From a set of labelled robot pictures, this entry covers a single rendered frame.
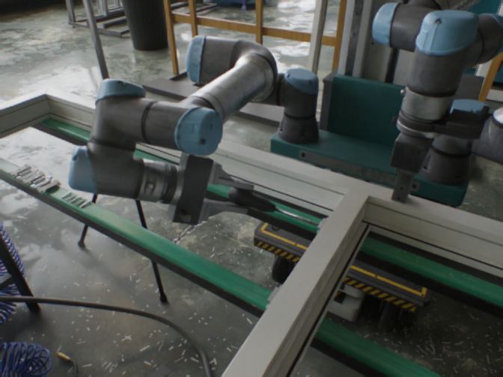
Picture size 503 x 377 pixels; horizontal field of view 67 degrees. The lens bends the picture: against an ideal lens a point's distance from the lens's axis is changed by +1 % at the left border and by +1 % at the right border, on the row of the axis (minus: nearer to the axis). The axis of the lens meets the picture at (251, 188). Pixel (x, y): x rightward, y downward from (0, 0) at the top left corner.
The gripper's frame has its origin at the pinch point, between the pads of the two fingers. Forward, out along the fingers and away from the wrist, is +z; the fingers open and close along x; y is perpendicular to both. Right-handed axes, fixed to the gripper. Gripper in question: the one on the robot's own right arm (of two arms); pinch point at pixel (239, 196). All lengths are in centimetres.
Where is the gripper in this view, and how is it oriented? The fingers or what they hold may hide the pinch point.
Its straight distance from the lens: 77.0
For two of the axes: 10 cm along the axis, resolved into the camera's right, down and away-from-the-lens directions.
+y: 4.1, 2.5, -8.8
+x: 2.6, -9.5, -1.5
